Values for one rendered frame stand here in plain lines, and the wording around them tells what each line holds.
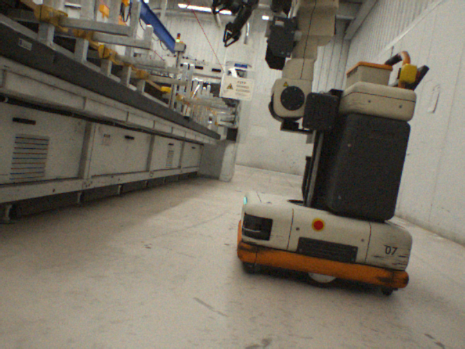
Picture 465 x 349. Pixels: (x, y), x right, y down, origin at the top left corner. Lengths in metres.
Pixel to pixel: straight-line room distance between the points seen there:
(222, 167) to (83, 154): 3.93
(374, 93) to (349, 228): 0.52
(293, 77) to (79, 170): 1.33
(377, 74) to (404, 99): 0.21
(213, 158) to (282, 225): 4.80
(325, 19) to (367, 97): 0.42
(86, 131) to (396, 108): 1.63
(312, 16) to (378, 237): 0.96
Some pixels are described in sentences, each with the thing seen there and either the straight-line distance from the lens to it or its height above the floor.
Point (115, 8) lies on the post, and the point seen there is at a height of 1.01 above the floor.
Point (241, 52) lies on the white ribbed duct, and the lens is 10.47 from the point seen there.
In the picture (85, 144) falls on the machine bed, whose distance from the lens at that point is 2.41.
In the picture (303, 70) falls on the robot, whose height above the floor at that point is 0.85.
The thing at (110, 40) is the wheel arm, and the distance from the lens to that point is 1.77.
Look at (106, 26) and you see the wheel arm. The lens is 1.50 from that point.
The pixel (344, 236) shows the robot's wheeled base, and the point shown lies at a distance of 1.58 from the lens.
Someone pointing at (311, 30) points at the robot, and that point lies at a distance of 1.83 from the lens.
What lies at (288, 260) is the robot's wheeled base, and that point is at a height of 0.09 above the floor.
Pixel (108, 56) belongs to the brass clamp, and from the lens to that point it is 1.96.
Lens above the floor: 0.45
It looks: 3 degrees down
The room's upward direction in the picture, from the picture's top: 10 degrees clockwise
